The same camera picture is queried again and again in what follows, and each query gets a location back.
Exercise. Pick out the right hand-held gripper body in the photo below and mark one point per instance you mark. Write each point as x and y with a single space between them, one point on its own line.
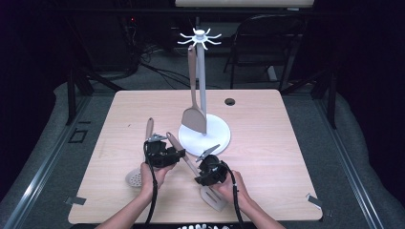
213 168

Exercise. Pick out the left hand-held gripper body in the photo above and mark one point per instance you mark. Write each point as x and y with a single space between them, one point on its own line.
157 154

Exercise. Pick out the beige skimmer spoon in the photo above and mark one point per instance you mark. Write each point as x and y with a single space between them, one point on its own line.
135 179

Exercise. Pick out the white utensil rack stand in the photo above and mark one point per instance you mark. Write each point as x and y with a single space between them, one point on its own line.
216 133

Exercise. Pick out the beige solid spatula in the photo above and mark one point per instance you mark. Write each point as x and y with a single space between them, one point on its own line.
194 119

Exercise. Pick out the person's right hand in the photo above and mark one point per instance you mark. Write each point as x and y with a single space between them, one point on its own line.
230 191

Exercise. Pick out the person's left hand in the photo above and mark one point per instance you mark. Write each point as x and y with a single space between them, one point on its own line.
153 179

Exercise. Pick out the row of white keys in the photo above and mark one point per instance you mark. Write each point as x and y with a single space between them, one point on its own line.
203 227

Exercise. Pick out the grey tape piece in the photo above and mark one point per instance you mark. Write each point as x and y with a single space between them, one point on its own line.
75 200
314 201

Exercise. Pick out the black folding chair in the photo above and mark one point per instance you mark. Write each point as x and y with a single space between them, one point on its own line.
264 35

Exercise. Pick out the white board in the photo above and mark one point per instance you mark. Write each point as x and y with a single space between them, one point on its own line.
243 3

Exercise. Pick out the black frame strut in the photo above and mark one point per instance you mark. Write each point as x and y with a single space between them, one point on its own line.
331 95
72 92

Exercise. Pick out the aluminium floor rail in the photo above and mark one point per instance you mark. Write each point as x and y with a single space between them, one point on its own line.
353 181
38 178

